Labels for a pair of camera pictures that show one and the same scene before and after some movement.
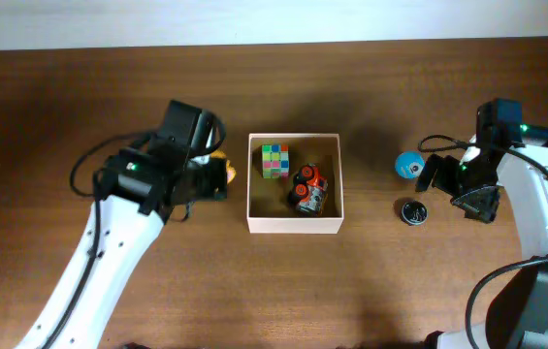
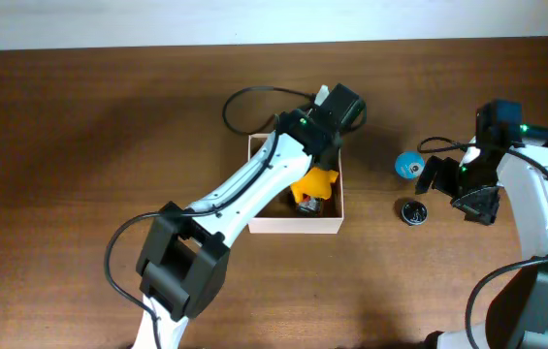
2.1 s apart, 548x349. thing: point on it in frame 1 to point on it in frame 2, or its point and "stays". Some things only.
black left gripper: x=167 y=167 to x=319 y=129
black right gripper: x=481 y=208 stays
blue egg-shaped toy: x=409 y=164 stays
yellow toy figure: x=230 y=171 to x=315 y=183
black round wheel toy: x=413 y=213 stays
